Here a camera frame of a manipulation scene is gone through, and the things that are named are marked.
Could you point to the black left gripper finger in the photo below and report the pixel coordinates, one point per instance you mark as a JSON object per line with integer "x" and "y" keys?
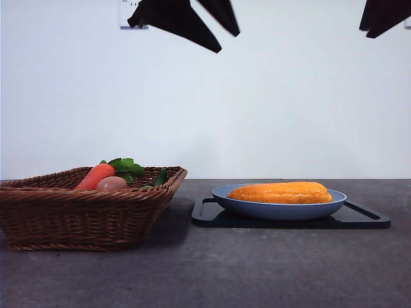
{"x": 224, "y": 16}
{"x": 180, "y": 22}

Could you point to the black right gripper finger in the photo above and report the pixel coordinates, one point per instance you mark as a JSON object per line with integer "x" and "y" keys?
{"x": 369, "y": 16}
{"x": 393, "y": 17}

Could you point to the yellow-orange corn cob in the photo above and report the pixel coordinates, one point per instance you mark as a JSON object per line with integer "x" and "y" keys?
{"x": 279, "y": 194}

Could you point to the blue round plate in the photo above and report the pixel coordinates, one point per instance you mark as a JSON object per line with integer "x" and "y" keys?
{"x": 279, "y": 211}

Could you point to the brown wicker basket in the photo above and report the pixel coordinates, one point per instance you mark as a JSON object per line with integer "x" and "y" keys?
{"x": 80, "y": 218}

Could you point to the green leafy vegetable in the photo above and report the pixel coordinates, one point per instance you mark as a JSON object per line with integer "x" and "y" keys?
{"x": 128, "y": 166}

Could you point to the dark green pepper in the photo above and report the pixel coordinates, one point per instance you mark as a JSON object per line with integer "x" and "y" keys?
{"x": 160, "y": 178}

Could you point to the orange carrot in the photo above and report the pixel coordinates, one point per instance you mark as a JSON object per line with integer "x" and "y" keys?
{"x": 96, "y": 176}

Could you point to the brown egg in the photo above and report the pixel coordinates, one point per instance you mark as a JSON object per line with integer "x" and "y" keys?
{"x": 110, "y": 184}

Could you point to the black rectangular tray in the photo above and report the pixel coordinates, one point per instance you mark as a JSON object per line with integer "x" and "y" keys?
{"x": 205, "y": 221}

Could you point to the white wall plate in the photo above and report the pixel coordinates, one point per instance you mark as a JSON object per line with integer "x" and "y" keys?
{"x": 408, "y": 25}

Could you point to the white wall socket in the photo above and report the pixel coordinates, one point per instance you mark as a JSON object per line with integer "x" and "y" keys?
{"x": 123, "y": 11}

